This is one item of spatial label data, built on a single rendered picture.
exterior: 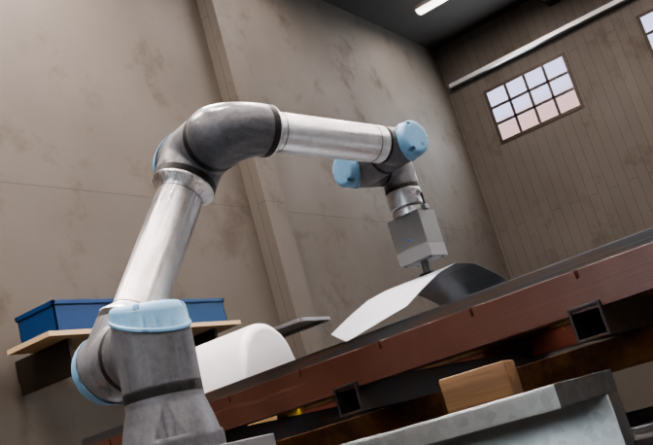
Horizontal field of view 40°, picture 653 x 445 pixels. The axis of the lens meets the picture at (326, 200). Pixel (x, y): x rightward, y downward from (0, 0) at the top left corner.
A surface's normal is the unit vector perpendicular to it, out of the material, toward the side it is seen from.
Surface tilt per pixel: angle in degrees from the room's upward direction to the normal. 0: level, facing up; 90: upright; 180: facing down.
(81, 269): 90
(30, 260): 90
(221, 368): 71
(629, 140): 90
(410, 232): 90
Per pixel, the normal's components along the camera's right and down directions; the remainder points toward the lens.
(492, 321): -0.60, -0.06
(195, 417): 0.56, -0.61
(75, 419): 0.78, -0.37
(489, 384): -0.43, -0.14
